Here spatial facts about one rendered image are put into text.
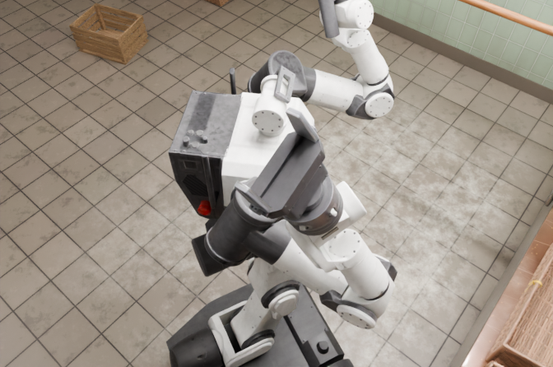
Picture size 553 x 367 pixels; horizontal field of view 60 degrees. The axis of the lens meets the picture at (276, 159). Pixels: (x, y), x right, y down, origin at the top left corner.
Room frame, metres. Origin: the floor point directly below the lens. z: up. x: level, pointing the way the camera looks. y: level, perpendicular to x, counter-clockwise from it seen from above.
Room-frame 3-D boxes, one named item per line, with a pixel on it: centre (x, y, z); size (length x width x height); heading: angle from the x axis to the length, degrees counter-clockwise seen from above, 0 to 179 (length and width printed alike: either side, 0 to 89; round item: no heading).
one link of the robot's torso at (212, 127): (0.74, 0.07, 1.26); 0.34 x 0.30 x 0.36; 172
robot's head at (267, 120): (0.72, 0.01, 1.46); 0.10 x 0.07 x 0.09; 172
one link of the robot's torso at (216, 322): (0.68, 0.14, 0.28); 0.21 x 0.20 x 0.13; 117
